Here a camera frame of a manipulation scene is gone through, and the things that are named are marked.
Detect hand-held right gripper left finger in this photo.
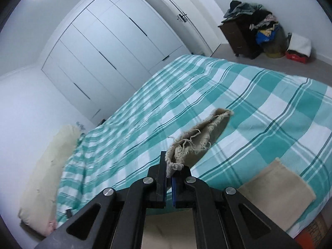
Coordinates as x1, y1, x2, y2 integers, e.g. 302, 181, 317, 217
34, 150, 166, 249

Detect white wardrobe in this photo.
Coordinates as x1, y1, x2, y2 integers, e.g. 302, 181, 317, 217
41, 0, 191, 125

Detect green plaid bed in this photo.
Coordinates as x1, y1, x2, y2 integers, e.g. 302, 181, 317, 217
56, 54, 332, 239

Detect white door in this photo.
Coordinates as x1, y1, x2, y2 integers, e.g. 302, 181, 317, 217
149, 0, 221, 55

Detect red box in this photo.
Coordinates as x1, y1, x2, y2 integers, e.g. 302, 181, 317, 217
285, 50, 310, 64

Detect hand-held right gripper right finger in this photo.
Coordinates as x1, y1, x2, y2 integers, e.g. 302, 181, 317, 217
171, 166, 303, 249

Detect cream padded headboard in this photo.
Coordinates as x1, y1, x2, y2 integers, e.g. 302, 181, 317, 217
18, 125, 82, 236

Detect white bag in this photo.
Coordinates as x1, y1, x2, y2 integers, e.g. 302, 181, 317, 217
287, 33, 312, 57

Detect olive laundry basket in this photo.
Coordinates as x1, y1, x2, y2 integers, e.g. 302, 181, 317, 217
262, 26, 286, 58

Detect pile of clothes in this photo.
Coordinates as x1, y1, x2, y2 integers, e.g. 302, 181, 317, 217
222, 0, 281, 44

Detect khaki pants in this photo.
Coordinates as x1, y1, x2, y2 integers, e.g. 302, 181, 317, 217
141, 108, 316, 249

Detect dark wooden cabinet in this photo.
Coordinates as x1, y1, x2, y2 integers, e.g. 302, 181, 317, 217
218, 18, 263, 60

